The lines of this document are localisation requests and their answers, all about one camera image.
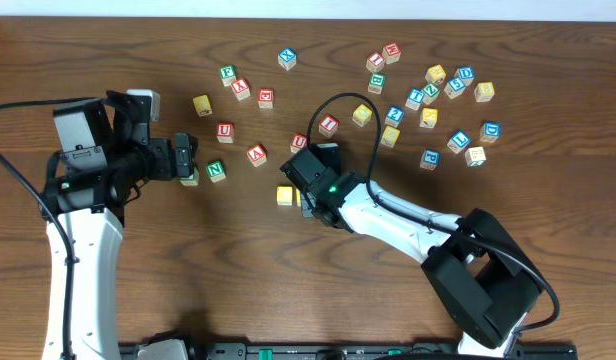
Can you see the yellow C wooden block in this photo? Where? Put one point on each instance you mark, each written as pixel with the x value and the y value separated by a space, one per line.
pixel 284 195

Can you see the green N wooden block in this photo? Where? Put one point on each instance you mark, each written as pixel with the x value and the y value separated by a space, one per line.
pixel 216 171

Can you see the red i block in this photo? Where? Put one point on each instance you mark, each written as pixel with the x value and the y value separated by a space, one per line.
pixel 328 126
pixel 375 62

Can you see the blue D block near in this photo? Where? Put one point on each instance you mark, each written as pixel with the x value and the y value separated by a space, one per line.
pixel 490 132

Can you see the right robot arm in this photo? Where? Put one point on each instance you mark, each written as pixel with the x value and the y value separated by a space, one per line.
pixel 484 280

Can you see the yellow 8 wooden block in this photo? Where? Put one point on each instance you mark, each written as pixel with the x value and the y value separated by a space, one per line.
pixel 484 92

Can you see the red u block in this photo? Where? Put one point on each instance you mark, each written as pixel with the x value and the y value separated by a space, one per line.
pixel 298 142
pixel 225 132

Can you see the green-sided block under gripper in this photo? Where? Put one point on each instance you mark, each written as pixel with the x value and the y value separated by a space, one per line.
pixel 192 180

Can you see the blue T wooden block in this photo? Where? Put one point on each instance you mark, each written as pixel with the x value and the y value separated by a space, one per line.
pixel 415 99

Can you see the red H wooden block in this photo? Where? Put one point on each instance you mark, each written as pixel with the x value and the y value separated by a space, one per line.
pixel 391 52

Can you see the yellow block far left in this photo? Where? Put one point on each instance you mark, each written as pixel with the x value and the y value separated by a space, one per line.
pixel 202 105

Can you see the blue d block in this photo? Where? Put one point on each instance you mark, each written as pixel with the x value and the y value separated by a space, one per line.
pixel 490 132
pixel 466 74

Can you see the yellow block lower middle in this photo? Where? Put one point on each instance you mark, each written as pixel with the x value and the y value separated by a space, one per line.
pixel 389 136

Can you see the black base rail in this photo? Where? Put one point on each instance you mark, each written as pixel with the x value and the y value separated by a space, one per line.
pixel 176 346

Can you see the green F wooden block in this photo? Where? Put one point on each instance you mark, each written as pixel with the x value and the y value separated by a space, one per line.
pixel 227 75

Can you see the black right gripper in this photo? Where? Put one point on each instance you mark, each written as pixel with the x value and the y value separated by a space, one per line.
pixel 302 167

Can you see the yellow block far right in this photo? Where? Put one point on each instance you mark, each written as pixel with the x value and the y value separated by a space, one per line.
pixel 435 74

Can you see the plain L green-sided block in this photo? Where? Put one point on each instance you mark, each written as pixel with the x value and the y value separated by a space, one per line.
pixel 475 156

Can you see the red X wooden block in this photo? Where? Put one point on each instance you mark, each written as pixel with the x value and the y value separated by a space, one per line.
pixel 240 89

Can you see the yellow O wooden block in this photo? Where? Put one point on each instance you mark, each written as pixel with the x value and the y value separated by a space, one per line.
pixel 298 197

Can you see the red I block near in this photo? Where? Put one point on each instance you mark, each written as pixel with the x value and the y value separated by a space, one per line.
pixel 328 126

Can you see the blue D block far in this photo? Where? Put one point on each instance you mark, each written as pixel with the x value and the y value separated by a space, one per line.
pixel 466 74

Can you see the blue 2 wooden block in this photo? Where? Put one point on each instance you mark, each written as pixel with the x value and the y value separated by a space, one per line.
pixel 394 116

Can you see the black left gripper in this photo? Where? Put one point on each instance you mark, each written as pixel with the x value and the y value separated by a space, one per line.
pixel 182 156

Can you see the blue X wooden block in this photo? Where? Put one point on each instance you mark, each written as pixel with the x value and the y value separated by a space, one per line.
pixel 287 58

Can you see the green Z wooden block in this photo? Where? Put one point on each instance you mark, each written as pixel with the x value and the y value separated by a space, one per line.
pixel 431 92

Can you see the red E wooden block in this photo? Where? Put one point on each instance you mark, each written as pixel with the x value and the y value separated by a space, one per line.
pixel 266 98

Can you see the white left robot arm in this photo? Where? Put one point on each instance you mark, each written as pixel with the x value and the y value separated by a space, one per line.
pixel 82 310

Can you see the red A wooden block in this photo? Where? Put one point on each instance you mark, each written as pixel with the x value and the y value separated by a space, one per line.
pixel 257 155

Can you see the red I block far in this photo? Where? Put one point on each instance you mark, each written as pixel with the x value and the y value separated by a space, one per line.
pixel 375 62

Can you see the green B wooden block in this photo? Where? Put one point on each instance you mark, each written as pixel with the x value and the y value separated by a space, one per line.
pixel 376 83

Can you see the blue 5 wooden block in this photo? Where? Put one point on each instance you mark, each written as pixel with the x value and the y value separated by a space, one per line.
pixel 454 87

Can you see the blue P wooden block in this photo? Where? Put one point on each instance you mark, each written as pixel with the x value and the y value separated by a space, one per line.
pixel 430 159

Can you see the red U block middle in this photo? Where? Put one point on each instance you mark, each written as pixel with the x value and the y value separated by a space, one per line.
pixel 298 142

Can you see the blue L wooden block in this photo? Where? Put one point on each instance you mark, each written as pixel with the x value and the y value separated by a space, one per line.
pixel 458 142

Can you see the red U block left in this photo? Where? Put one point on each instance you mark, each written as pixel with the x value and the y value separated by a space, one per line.
pixel 225 132

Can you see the yellow hammer picture block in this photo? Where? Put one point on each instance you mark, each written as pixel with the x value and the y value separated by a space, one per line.
pixel 428 117

